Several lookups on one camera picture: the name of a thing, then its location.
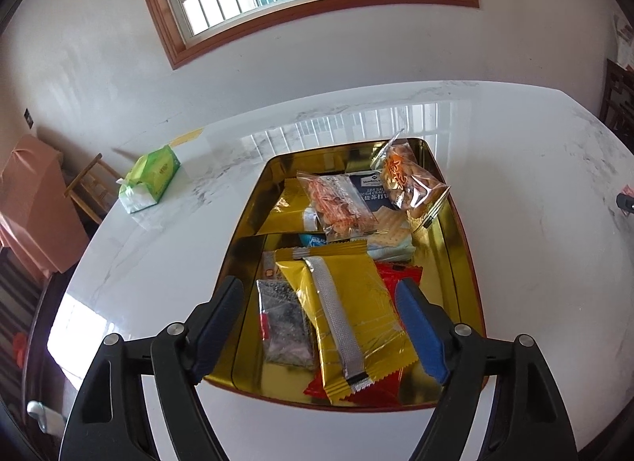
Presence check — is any red foil snack packet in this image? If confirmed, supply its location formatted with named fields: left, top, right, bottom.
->
left=303, top=261, right=422, bottom=408

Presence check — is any dark seaweed snack packet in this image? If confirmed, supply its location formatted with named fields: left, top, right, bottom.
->
left=256, top=279, right=315, bottom=370

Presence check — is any sesame brittle block packet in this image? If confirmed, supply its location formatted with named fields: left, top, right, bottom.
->
left=261, top=249, right=287, bottom=281

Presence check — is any blue soda cracker packet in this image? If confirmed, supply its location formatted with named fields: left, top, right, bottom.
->
left=348, top=171, right=415, bottom=262

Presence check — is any clear twisted snack bag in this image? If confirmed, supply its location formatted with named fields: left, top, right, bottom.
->
left=371, top=129, right=450, bottom=227

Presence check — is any small blue plum candy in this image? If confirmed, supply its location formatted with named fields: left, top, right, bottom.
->
left=299, top=233, right=328, bottom=247

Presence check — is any large yellow snack packet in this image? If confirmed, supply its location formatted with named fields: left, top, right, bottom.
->
left=258, top=178, right=321, bottom=235

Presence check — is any clear orange snack bag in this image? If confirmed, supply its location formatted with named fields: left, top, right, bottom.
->
left=296, top=171, right=378, bottom=242

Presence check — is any dark wooden bench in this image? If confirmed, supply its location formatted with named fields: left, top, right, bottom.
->
left=1, top=249, right=75, bottom=423

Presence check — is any pink covered cabinet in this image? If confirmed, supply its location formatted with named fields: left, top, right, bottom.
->
left=1, top=135, right=89, bottom=286

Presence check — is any small wooden stool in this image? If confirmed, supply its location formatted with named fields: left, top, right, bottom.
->
left=63, top=153, right=122, bottom=225

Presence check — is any green tissue pack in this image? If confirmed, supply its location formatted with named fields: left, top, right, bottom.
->
left=116, top=145, right=181, bottom=214

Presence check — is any gold toffee tin box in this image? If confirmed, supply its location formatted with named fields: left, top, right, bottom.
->
left=205, top=141, right=486, bottom=413

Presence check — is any dark wooden chair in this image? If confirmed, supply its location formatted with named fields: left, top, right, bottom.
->
left=599, top=59, right=634, bottom=153

